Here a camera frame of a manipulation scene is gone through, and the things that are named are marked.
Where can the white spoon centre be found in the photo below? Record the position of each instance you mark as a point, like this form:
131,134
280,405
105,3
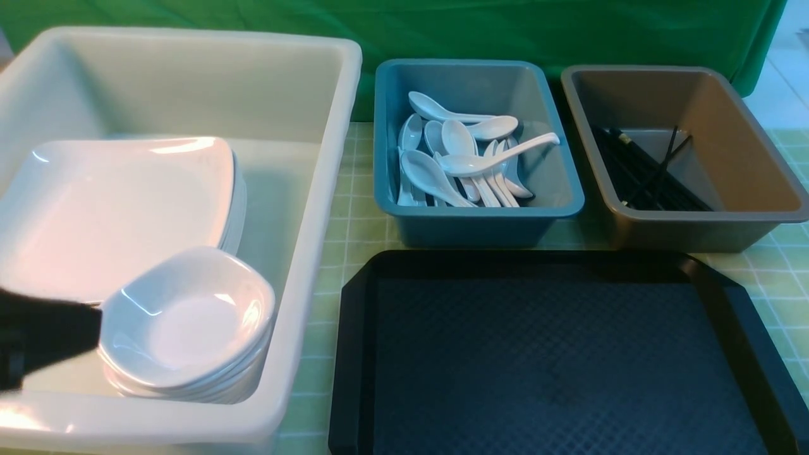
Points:
458,141

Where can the white ceramic soup spoon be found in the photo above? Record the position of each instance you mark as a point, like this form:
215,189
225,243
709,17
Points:
466,166

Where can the white spoon far left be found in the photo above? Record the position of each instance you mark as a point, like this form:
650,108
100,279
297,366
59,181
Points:
410,135

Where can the white shallow sauce dish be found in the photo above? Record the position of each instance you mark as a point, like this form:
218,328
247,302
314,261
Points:
186,319

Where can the stack of white square plates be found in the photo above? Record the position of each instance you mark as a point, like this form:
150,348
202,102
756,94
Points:
235,223

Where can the bundle of black chopsticks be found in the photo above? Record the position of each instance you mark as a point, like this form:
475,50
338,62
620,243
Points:
640,182

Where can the white spoon upper right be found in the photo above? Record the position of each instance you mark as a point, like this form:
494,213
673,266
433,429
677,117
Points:
494,128

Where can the black plastic serving tray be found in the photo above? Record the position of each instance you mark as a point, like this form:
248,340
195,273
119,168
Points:
556,352

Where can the large white plastic tub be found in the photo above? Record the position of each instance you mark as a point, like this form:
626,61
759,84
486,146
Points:
283,102

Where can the teal plastic spoon bin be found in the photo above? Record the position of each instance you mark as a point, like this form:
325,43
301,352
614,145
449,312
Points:
521,198

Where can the white spoon top of bin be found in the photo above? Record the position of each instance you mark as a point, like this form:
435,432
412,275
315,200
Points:
429,109

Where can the grey-brown plastic chopstick bin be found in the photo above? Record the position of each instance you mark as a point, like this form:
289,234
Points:
731,164

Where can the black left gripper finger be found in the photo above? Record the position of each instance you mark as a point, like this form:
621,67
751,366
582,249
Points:
40,332

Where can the green backdrop cloth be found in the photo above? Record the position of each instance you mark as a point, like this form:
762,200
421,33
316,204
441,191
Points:
730,37

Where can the stack of white bowls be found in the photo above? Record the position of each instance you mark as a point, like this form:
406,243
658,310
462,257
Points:
227,388

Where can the large white square plate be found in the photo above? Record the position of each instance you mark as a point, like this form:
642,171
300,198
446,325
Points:
80,218

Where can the white spoon front left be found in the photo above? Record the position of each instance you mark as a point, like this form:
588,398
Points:
425,173

